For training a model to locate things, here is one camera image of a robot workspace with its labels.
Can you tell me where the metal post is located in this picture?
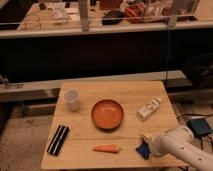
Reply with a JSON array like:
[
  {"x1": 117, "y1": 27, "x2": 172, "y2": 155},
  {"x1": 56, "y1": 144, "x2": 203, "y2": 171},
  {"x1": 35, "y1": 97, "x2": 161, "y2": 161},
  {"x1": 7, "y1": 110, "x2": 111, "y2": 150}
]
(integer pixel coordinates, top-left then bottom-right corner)
[
  {"x1": 167, "y1": 0, "x2": 181, "y2": 28},
  {"x1": 78, "y1": 0, "x2": 89, "y2": 32}
]

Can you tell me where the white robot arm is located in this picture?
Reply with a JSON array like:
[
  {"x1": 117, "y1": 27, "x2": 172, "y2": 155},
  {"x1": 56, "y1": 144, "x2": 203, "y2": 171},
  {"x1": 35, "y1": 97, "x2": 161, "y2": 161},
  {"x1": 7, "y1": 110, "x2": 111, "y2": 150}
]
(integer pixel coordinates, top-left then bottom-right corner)
[{"x1": 148, "y1": 125, "x2": 213, "y2": 171}]

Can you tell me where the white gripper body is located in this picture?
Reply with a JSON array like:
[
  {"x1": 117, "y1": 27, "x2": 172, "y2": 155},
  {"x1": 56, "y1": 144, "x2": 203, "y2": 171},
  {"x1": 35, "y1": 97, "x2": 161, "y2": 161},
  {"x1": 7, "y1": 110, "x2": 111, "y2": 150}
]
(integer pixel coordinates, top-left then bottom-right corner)
[{"x1": 148, "y1": 135, "x2": 162, "y2": 157}]

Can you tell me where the wooden table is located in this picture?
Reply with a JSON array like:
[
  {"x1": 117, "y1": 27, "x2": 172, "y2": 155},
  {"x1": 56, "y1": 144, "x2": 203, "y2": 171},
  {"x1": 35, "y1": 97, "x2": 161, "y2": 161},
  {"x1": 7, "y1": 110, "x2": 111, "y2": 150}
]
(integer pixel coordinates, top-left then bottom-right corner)
[{"x1": 41, "y1": 90, "x2": 184, "y2": 169}]

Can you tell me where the orange ceramic bowl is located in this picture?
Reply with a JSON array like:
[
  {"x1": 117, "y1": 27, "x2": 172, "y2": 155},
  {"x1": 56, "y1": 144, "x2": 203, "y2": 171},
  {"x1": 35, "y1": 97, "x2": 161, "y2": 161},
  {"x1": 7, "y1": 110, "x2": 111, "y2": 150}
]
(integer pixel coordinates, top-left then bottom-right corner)
[{"x1": 91, "y1": 99, "x2": 124, "y2": 130}]

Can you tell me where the metal post left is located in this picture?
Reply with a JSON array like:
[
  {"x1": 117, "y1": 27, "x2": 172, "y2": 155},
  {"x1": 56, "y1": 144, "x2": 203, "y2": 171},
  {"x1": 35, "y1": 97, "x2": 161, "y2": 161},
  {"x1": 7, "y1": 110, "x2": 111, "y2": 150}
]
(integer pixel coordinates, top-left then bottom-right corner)
[{"x1": 78, "y1": 0, "x2": 89, "y2": 32}]

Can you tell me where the grey metal rail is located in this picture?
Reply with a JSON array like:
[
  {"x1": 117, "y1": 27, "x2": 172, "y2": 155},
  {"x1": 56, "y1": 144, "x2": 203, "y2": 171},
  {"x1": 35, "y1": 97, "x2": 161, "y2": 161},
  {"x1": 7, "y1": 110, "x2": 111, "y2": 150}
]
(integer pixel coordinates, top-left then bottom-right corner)
[{"x1": 0, "y1": 71, "x2": 186, "y2": 102}]

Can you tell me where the metal post right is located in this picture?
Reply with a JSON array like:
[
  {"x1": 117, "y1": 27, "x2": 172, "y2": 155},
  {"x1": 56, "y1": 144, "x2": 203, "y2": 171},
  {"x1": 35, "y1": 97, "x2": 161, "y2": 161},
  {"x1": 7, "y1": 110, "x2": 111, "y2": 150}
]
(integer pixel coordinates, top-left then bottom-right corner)
[{"x1": 167, "y1": 0, "x2": 181, "y2": 28}]

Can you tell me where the white lotion bottle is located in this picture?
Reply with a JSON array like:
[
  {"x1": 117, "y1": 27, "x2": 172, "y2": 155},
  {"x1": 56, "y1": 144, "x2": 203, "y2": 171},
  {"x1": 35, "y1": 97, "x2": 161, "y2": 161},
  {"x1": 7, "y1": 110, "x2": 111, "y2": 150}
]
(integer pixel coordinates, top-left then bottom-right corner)
[{"x1": 137, "y1": 98, "x2": 162, "y2": 121}]

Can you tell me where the black box on floor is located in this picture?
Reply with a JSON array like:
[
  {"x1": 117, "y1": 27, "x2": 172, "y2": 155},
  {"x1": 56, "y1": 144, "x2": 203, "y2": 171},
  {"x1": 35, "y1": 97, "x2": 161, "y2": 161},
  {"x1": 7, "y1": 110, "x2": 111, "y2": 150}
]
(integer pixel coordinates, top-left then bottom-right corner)
[{"x1": 186, "y1": 118, "x2": 213, "y2": 137}]

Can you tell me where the black crate at right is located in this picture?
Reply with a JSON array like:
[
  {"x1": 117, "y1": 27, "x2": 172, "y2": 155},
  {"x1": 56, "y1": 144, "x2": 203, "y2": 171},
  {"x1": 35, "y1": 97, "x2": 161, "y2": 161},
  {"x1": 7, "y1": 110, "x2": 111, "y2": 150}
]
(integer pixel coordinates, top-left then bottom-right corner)
[{"x1": 182, "y1": 54, "x2": 213, "y2": 87}]

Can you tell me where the red item on shelf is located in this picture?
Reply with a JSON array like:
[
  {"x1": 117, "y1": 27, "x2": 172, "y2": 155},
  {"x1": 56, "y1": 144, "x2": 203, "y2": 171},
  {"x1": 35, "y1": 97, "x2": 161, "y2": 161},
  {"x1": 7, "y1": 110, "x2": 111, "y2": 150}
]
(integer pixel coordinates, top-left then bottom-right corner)
[{"x1": 124, "y1": 4, "x2": 145, "y2": 23}]

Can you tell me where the translucent plastic cup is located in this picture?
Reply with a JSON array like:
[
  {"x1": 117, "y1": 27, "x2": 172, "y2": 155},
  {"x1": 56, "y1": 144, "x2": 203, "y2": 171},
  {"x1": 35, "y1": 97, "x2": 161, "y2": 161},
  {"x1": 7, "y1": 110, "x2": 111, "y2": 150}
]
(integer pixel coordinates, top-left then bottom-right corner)
[{"x1": 63, "y1": 89, "x2": 80, "y2": 111}]

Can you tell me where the black bag on shelf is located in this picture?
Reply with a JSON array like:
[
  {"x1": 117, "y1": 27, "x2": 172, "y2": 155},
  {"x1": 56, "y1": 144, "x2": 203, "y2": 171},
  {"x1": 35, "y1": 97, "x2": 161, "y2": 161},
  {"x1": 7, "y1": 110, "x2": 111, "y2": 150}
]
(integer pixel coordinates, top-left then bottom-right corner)
[{"x1": 102, "y1": 10, "x2": 124, "y2": 25}]

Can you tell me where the orange carrot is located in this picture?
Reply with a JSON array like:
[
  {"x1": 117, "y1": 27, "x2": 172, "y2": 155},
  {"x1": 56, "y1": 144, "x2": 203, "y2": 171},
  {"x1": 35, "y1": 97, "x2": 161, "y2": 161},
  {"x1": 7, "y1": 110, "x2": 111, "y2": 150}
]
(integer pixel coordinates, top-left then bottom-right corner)
[{"x1": 93, "y1": 144, "x2": 120, "y2": 153}]

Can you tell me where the black striped rectangular block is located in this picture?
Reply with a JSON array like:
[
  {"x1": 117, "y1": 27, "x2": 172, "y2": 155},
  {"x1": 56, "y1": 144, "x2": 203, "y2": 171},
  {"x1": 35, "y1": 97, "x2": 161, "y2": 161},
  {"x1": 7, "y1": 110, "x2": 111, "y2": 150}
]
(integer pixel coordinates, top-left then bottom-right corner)
[{"x1": 47, "y1": 125, "x2": 69, "y2": 156}]

